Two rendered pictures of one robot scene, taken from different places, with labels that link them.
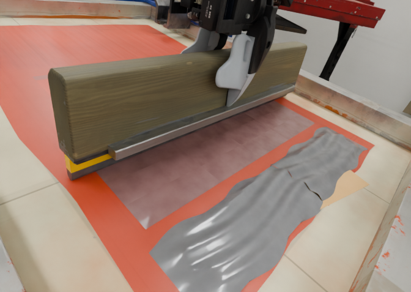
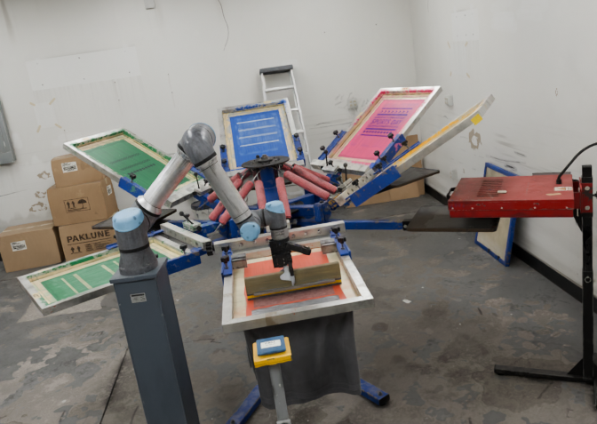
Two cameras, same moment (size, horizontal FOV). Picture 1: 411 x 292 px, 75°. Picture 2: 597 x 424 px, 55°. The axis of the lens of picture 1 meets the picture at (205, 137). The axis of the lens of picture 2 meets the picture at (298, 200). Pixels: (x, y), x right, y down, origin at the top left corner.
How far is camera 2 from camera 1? 2.21 m
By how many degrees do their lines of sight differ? 49
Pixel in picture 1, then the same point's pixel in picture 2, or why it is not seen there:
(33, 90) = not seen: hidden behind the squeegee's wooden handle
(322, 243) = not seen: hidden behind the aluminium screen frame
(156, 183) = (262, 302)
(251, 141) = (298, 297)
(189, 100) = (275, 284)
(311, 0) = (479, 206)
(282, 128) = (316, 294)
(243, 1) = (281, 260)
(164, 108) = (267, 285)
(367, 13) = (552, 205)
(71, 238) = (242, 307)
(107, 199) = (251, 303)
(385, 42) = not seen: outside the picture
